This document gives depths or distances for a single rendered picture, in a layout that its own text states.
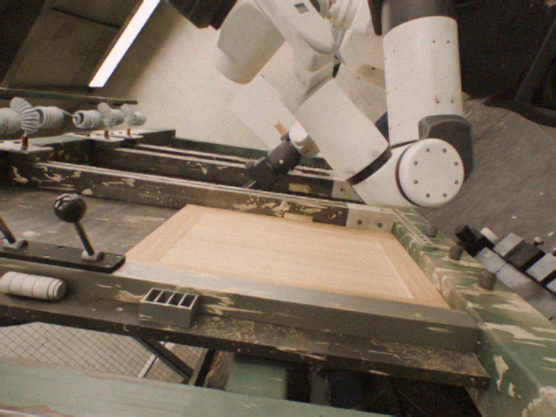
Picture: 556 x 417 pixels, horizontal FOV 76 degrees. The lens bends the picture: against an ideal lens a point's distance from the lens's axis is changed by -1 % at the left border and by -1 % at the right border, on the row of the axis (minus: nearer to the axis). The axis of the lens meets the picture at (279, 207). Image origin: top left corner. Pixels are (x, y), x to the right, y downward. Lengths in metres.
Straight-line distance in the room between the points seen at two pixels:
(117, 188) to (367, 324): 0.78
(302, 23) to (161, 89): 6.33
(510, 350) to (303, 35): 0.45
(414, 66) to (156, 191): 0.76
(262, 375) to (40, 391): 0.25
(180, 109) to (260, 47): 6.17
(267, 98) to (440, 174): 4.40
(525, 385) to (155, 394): 0.40
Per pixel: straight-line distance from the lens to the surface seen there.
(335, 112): 0.43
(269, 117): 4.79
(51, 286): 0.59
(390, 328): 0.56
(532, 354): 0.56
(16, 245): 0.66
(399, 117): 0.48
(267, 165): 1.12
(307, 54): 0.42
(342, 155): 0.43
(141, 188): 1.06
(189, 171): 1.47
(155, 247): 0.72
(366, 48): 0.67
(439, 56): 0.50
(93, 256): 0.59
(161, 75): 6.71
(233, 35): 0.45
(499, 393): 0.57
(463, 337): 0.60
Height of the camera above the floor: 1.29
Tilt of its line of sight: 7 degrees down
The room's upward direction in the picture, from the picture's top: 48 degrees counter-clockwise
